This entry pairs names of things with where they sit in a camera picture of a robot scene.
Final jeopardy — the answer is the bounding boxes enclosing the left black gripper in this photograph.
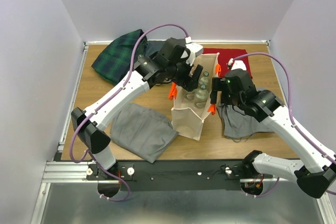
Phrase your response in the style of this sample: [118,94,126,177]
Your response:
[166,55,203,92]

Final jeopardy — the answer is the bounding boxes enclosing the beige canvas bag orange handles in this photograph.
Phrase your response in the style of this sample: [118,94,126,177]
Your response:
[169,51,221,141]

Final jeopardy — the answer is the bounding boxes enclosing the clear soda water bottle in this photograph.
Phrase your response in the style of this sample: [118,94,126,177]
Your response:
[198,71,209,87]
[194,84,209,109]

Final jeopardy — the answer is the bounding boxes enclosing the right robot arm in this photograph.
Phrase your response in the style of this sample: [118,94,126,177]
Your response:
[210,69,335,198]

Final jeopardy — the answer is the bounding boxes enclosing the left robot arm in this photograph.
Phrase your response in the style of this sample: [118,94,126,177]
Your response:
[71,38,203,179]

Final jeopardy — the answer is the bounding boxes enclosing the grey folded cloth right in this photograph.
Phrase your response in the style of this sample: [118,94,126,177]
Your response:
[217,104,272,143]

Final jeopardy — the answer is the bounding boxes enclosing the grey folded cloth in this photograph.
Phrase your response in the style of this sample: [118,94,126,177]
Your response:
[110,103,179,163]
[217,104,272,143]

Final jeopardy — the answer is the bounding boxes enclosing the red folded cloth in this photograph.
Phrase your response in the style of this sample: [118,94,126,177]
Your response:
[204,48,247,78]

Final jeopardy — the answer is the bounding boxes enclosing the dark blue folded cloth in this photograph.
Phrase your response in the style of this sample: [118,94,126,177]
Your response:
[145,40,165,57]

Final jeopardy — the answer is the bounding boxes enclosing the grey folded cloth left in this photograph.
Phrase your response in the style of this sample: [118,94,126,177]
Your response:
[110,103,179,163]

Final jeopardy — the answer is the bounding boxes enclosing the green plaid cloth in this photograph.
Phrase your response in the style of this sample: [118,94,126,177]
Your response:
[91,29,143,85]

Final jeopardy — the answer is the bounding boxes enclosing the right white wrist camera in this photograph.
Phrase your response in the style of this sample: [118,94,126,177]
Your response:
[227,58,247,71]

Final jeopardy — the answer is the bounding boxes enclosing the black mounting base plate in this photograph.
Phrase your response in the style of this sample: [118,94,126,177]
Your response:
[86,158,279,193]

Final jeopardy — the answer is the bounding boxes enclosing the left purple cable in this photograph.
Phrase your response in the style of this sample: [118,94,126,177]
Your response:
[68,24,191,201]

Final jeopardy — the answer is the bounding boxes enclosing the aluminium frame rail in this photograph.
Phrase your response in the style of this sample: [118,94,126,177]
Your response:
[30,162,91,224]

